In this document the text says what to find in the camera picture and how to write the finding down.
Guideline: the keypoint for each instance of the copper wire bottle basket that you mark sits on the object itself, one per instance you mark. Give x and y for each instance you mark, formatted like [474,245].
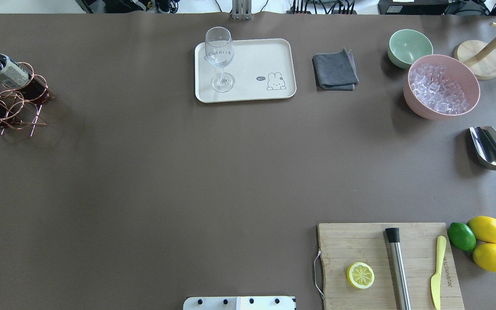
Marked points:
[20,114]

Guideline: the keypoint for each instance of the tea bottle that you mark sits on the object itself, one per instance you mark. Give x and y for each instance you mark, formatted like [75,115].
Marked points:
[14,77]

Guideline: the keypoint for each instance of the cream rabbit tray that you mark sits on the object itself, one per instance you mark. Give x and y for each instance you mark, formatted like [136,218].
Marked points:
[263,69]

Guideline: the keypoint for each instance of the clear wine glass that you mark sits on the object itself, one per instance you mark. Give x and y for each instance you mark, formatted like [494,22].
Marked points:
[219,51]

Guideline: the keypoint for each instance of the grey folded cloth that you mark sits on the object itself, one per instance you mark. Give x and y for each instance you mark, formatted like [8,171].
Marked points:
[336,71]

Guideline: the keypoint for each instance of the bamboo cutting board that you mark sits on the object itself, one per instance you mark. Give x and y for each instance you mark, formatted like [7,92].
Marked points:
[342,244]

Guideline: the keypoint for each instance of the half lemon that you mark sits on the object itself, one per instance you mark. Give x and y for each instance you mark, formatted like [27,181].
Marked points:
[360,275]

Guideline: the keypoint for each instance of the green bowl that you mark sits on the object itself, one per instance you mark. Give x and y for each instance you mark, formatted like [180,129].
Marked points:
[405,46]

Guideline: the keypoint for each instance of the pink bowl of ice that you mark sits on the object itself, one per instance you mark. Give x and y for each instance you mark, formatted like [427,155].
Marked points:
[439,87]

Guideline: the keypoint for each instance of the steel muddler black tip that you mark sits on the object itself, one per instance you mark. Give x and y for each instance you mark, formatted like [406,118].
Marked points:
[394,241]

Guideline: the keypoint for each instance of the yellow plastic knife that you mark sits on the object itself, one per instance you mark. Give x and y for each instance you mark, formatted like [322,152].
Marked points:
[435,282]

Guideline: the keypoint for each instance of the green lime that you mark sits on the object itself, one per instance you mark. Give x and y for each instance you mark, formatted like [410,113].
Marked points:
[461,236]

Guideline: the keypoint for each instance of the steel ice scoop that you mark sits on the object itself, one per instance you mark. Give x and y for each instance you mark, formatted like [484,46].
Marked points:
[484,138]

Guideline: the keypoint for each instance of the wooden mug tree stand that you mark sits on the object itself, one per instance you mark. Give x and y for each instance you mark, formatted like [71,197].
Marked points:
[479,56]

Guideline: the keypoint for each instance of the yellow lemon far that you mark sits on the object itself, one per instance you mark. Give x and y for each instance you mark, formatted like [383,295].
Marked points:
[484,228]

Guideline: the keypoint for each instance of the yellow lemon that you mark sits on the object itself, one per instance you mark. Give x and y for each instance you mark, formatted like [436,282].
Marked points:
[484,228]
[484,256]

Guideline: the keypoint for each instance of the yellow lemon near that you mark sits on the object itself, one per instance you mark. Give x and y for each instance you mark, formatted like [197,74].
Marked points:
[484,256]

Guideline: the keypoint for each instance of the aluminium frame post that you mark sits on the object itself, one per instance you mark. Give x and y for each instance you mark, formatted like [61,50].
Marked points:
[242,10]

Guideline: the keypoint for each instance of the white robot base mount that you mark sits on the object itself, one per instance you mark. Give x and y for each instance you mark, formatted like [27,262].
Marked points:
[241,303]

